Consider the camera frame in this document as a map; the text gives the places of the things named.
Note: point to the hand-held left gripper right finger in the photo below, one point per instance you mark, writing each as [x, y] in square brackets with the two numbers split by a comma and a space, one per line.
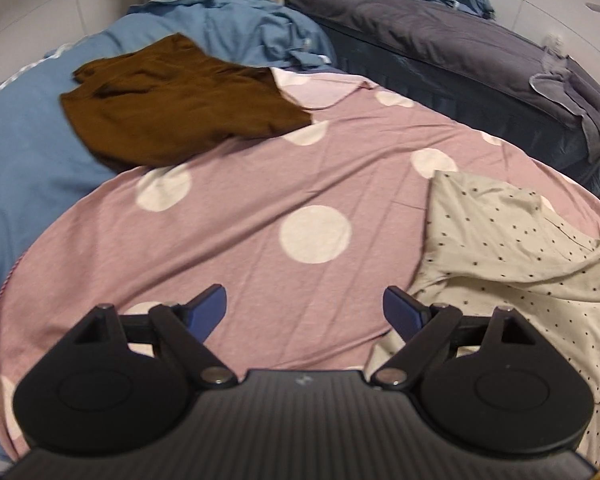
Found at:
[402, 310]

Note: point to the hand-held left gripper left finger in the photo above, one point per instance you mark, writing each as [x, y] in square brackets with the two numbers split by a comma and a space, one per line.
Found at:
[207, 307]

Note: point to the beige black-dotted garment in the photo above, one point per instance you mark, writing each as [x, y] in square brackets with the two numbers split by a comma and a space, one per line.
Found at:
[510, 260]

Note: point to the pink white-dotted bed sheet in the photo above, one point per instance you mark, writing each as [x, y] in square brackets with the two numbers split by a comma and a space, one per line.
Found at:
[260, 170]

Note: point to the brown garment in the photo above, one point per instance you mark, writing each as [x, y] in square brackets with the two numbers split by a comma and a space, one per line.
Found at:
[175, 105]

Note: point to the massage bed with grey cover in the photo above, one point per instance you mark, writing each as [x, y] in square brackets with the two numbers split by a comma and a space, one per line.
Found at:
[430, 55]

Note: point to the large grey towel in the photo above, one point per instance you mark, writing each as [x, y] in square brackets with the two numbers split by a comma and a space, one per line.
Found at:
[575, 95]

